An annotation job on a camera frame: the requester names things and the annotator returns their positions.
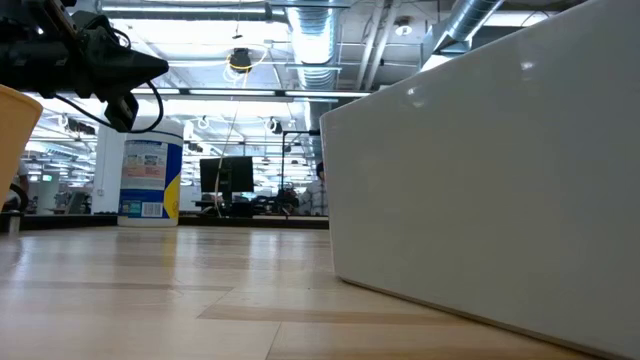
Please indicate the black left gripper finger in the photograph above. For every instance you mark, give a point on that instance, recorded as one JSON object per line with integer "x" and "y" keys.
{"x": 130, "y": 67}

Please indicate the yellow plastic tray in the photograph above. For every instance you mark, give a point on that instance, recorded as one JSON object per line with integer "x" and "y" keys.
{"x": 15, "y": 140}

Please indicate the light grey plastic tray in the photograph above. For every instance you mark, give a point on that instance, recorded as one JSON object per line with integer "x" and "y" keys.
{"x": 475, "y": 200}

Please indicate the black background robot arm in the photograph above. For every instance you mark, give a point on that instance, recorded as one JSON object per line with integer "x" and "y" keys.
{"x": 287, "y": 200}

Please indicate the white building column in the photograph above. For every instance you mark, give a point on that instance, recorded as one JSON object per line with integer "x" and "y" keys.
{"x": 107, "y": 170}

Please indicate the black crossbar with light strips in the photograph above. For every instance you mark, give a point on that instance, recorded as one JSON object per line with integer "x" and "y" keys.
{"x": 235, "y": 92}

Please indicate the white wipes canister blue label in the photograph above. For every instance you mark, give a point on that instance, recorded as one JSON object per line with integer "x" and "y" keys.
{"x": 150, "y": 175}

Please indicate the black computer monitor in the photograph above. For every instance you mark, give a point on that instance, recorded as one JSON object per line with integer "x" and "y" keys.
{"x": 227, "y": 175}

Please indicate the person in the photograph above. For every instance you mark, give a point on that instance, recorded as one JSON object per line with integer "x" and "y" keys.
{"x": 315, "y": 197}

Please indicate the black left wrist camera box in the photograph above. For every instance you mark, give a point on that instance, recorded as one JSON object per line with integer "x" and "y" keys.
{"x": 121, "y": 112}

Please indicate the black background rig frame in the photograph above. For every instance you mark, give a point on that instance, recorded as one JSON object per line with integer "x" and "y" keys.
{"x": 300, "y": 132}

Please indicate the ribbed silver ventilation duct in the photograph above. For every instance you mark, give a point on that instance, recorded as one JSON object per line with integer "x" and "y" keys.
{"x": 314, "y": 40}

